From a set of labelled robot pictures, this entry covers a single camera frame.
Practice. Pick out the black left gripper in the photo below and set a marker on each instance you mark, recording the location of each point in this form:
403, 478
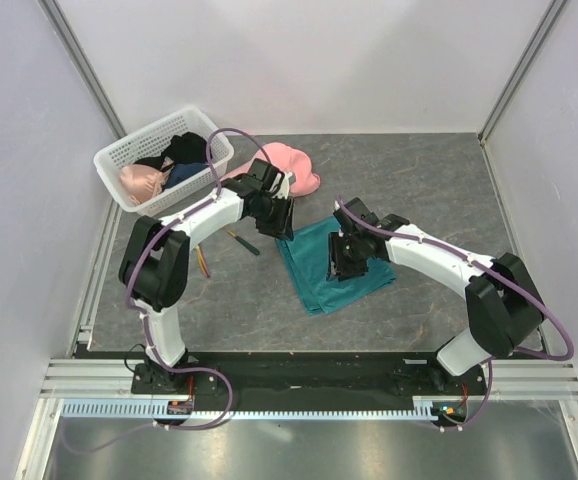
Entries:
282, 226

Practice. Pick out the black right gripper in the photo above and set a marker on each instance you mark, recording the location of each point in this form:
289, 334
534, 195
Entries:
336, 263

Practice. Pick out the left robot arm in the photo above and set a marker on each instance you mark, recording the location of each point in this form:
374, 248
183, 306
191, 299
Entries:
156, 261

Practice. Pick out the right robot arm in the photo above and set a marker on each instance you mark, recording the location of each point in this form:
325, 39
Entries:
502, 302

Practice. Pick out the pink baseball cap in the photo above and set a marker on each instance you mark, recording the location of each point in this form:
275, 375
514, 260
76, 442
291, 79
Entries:
289, 160

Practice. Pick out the navy cloth in basket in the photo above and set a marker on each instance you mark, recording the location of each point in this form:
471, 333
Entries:
181, 172

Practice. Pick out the black cloth in basket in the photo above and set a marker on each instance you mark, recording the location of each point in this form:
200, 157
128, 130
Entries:
188, 148

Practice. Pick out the pink cloth in basket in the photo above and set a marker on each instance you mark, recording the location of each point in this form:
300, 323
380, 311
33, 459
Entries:
142, 183

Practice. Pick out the black mounting base plate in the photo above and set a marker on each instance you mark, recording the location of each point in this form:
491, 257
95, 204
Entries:
402, 373

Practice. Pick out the light blue cable duct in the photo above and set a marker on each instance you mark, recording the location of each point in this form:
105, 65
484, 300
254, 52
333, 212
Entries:
161, 409

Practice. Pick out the aluminium frame rail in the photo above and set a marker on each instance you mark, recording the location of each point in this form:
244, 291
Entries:
86, 379

